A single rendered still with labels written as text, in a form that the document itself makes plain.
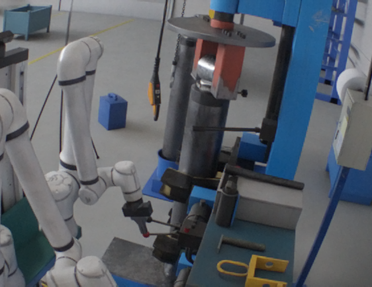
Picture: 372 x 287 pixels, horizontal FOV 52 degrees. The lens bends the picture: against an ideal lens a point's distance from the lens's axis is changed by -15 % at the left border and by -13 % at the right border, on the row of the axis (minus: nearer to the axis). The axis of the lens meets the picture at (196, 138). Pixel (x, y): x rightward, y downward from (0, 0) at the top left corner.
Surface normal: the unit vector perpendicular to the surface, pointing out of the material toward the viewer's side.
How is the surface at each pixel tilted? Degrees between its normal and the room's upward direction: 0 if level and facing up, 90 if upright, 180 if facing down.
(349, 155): 90
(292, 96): 90
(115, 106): 90
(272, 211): 90
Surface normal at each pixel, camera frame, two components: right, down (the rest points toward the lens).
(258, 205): -0.20, 0.37
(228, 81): 0.23, 0.44
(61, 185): 0.21, -0.81
